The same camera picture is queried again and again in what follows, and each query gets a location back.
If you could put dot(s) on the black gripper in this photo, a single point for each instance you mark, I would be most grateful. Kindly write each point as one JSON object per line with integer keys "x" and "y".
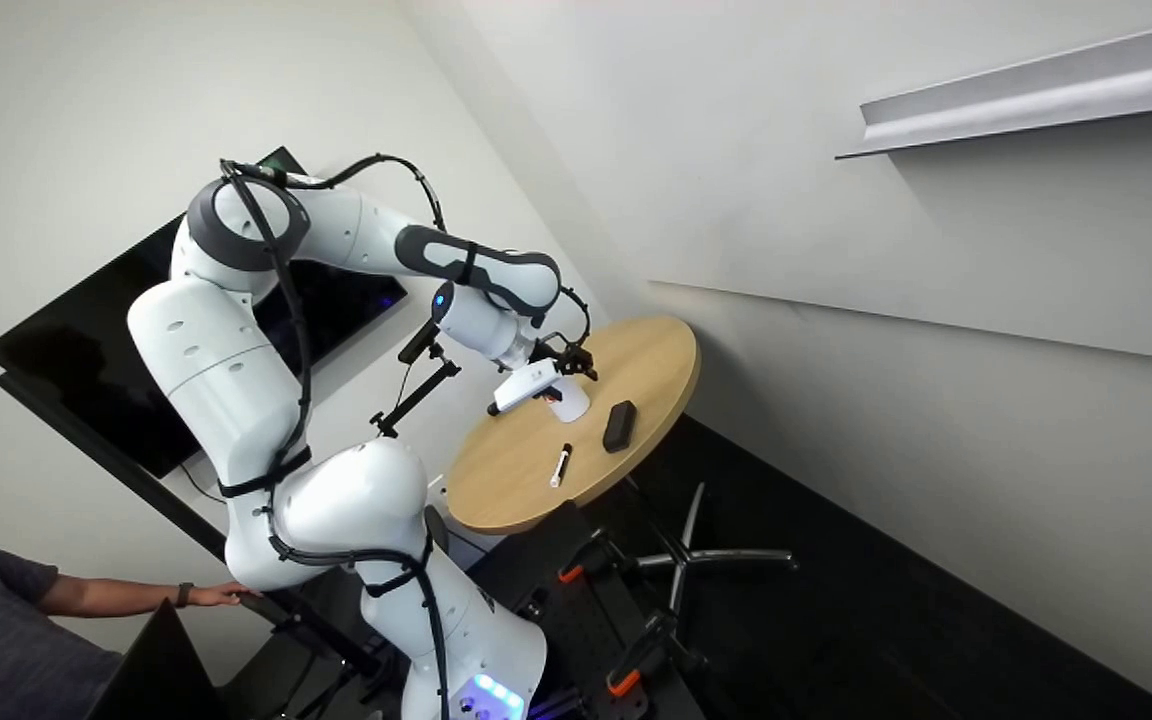
{"x": 555, "y": 354}

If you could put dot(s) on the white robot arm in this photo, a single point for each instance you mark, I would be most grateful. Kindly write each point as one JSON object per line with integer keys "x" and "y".
{"x": 218, "y": 361}

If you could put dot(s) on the bare person forearm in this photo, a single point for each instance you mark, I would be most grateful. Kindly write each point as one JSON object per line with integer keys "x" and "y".
{"x": 111, "y": 593}

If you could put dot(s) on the hand with black wristband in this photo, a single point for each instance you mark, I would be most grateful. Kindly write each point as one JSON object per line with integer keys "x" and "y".
{"x": 222, "y": 593}

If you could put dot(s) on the black and white marker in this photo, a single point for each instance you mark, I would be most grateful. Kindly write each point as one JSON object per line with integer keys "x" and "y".
{"x": 562, "y": 466}

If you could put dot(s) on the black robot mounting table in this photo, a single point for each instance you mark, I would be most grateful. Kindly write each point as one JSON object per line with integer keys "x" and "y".
{"x": 523, "y": 564}

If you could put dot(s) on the silver star table base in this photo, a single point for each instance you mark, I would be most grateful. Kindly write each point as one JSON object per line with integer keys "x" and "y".
{"x": 694, "y": 559}

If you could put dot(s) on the black wristband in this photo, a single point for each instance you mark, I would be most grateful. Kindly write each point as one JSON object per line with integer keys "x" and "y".
{"x": 181, "y": 593}

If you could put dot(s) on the black angular panel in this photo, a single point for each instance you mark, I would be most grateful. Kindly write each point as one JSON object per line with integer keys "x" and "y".
{"x": 158, "y": 674}

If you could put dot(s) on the silver whiteboard tray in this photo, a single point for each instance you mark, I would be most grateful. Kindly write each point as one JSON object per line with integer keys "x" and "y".
{"x": 1043, "y": 102}

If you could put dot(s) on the person in dark grey shirt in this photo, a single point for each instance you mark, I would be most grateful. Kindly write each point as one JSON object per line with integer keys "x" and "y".
{"x": 2, "y": 613}

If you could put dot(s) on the black stereo camera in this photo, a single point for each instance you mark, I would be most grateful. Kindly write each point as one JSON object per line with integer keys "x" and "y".
{"x": 416, "y": 343}

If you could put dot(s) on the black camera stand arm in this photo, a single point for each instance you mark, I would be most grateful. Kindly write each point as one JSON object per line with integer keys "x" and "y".
{"x": 409, "y": 400}

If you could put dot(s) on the white wall whiteboard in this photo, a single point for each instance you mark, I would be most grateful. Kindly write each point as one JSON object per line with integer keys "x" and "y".
{"x": 938, "y": 243}

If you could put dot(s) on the black long rail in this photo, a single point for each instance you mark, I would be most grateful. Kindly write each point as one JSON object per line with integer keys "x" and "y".
{"x": 161, "y": 502}

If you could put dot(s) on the large black wall screen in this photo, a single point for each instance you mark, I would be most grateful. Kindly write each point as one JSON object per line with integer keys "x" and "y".
{"x": 69, "y": 374}

